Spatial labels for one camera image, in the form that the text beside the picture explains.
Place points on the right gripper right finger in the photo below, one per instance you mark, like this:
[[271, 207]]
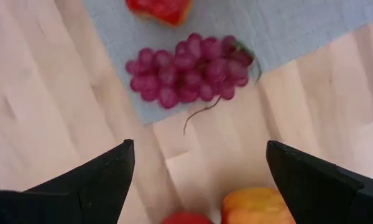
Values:
[[323, 196]]

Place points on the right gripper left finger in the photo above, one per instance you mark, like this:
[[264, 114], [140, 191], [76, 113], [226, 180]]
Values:
[[90, 193]]

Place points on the orange red peach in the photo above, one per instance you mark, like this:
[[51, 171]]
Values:
[[255, 207]]

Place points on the purple grape bunch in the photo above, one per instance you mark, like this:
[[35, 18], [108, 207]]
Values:
[[186, 71]]

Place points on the red yellow apple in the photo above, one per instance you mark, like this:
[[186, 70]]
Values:
[[161, 9]]

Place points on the grey woven placemat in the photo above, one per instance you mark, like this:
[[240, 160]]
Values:
[[298, 25]]

